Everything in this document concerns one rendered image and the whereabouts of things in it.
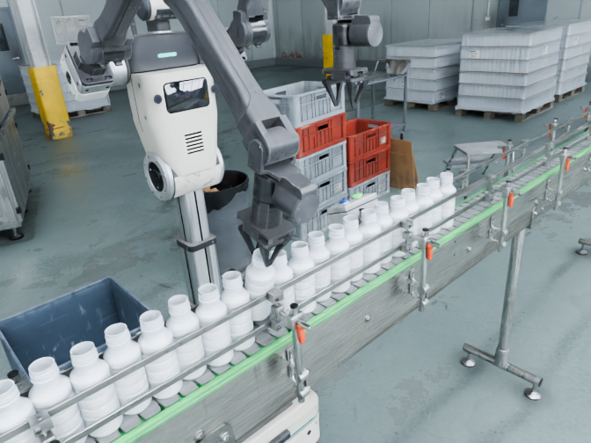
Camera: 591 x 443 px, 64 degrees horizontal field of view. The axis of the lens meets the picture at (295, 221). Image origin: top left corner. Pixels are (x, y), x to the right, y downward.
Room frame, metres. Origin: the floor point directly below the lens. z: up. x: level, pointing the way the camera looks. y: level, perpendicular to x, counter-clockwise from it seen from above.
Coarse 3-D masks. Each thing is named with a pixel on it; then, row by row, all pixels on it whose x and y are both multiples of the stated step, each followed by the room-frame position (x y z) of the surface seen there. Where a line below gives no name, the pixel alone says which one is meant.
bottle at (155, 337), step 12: (144, 312) 0.71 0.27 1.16; (156, 312) 0.71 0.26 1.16; (144, 324) 0.68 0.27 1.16; (156, 324) 0.68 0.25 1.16; (144, 336) 0.68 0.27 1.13; (156, 336) 0.68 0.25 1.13; (168, 336) 0.69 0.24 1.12; (144, 348) 0.67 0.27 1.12; (156, 348) 0.66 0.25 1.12; (156, 360) 0.66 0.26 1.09; (168, 360) 0.67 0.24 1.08; (156, 372) 0.66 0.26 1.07; (168, 372) 0.67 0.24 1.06; (156, 384) 0.66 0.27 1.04; (180, 384) 0.69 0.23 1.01; (156, 396) 0.67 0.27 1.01; (168, 396) 0.67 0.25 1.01
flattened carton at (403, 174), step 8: (392, 144) 4.23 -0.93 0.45; (400, 144) 4.16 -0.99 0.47; (408, 144) 4.11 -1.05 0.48; (392, 152) 4.25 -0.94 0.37; (400, 152) 4.19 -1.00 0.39; (408, 152) 4.12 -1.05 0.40; (392, 160) 4.27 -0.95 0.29; (400, 160) 4.21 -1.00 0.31; (408, 160) 4.14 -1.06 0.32; (392, 168) 4.29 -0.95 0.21; (400, 168) 4.22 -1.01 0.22; (408, 168) 4.16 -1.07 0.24; (392, 176) 4.30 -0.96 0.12; (400, 176) 4.24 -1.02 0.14; (408, 176) 4.17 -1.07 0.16; (416, 176) 4.16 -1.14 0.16; (392, 184) 4.32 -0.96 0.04; (400, 184) 4.25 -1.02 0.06; (408, 184) 4.18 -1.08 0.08; (416, 184) 4.19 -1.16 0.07
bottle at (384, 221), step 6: (378, 204) 1.14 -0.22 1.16; (384, 204) 1.14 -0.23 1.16; (378, 210) 1.11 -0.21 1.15; (384, 210) 1.11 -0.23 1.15; (378, 216) 1.11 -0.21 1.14; (384, 216) 1.11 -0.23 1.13; (378, 222) 1.10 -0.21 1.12; (384, 222) 1.10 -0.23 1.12; (390, 222) 1.11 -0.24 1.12; (384, 228) 1.10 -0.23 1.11; (390, 234) 1.11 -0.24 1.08; (384, 240) 1.10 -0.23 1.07; (390, 240) 1.11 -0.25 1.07; (384, 246) 1.10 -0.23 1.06; (390, 246) 1.11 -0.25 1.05; (384, 252) 1.10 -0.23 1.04; (390, 258) 1.11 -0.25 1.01; (384, 264) 1.10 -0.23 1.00
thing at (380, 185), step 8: (376, 176) 4.05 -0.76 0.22; (384, 176) 4.15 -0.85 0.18; (360, 184) 3.88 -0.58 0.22; (368, 184) 4.37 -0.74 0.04; (376, 184) 4.06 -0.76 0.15; (384, 184) 4.15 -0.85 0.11; (352, 192) 3.81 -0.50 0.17; (360, 192) 3.90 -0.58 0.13; (368, 192) 3.98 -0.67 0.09; (376, 192) 4.07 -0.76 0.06; (384, 192) 4.14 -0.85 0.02
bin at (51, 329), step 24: (96, 288) 1.20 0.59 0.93; (120, 288) 1.17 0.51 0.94; (24, 312) 1.08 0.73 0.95; (48, 312) 1.11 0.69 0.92; (72, 312) 1.15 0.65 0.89; (96, 312) 1.19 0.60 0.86; (120, 312) 1.21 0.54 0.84; (0, 336) 0.97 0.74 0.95; (24, 336) 1.06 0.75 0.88; (48, 336) 1.10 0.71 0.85; (72, 336) 1.14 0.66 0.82; (96, 336) 1.18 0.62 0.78; (24, 360) 1.05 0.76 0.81
